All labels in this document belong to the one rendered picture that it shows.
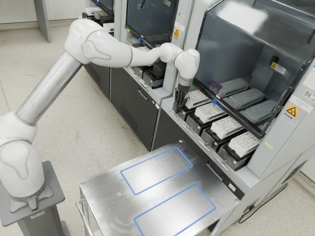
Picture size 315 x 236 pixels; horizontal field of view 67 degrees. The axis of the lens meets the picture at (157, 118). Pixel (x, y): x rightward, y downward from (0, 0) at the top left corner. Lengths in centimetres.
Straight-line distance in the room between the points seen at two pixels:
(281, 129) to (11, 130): 123
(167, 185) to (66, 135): 154
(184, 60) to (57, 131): 159
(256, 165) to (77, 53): 108
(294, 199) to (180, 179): 157
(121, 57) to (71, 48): 23
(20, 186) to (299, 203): 222
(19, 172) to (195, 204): 74
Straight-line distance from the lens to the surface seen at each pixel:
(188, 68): 137
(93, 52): 96
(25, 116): 121
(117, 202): 108
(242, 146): 141
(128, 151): 231
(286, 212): 245
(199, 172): 123
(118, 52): 100
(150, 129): 203
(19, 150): 110
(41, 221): 141
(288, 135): 126
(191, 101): 159
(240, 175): 143
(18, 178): 112
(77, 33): 111
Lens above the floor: 176
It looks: 41 degrees down
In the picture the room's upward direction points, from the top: 11 degrees clockwise
